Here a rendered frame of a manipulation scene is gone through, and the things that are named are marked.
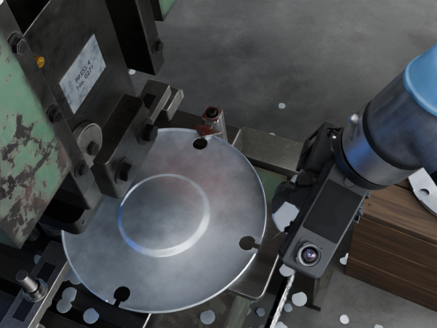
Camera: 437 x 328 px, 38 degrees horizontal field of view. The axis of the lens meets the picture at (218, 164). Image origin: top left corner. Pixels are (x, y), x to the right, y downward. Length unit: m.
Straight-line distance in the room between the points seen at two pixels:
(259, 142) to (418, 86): 0.64
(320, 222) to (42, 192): 0.26
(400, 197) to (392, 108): 0.89
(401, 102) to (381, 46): 1.63
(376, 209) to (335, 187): 0.77
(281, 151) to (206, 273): 0.33
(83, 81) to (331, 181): 0.28
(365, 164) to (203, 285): 0.34
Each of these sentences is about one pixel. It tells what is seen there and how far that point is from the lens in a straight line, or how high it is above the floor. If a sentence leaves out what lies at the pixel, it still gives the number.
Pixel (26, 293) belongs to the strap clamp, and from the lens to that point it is 0.91.
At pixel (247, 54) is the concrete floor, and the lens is 2.11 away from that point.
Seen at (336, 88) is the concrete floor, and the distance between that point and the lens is 2.01.
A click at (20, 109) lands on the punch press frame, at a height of 1.17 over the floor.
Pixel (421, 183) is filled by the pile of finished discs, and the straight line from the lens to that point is 1.42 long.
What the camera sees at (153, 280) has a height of 0.78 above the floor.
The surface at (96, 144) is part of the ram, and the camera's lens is 0.70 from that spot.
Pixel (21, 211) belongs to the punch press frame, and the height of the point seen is 1.09.
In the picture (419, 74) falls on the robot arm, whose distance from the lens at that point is 0.50.
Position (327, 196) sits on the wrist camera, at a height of 1.02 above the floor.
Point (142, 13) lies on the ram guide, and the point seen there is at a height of 1.09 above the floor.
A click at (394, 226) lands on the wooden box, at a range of 1.38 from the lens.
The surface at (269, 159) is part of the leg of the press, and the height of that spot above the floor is 0.64.
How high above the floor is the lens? 1.56
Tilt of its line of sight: 57 degrees down
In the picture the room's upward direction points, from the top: 10 degrees counter-clockwise
